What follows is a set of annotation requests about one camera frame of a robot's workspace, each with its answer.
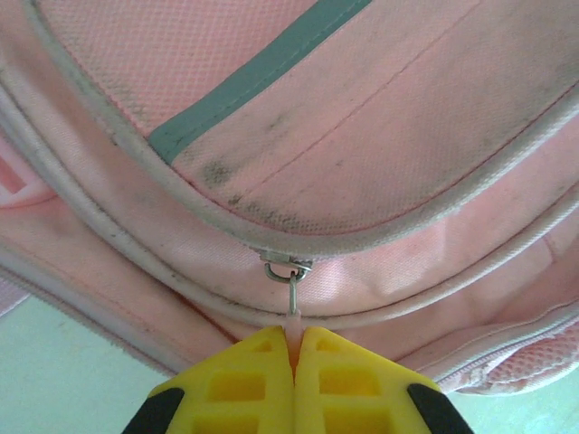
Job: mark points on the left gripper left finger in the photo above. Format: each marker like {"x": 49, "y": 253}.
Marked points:
{"x": 235, "y": 389}

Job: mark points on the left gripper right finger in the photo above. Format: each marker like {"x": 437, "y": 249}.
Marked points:
{"x": 357, "y": 389}

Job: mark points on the pink backpack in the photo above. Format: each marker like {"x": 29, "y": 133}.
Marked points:
{"x": 289, "y": 135}

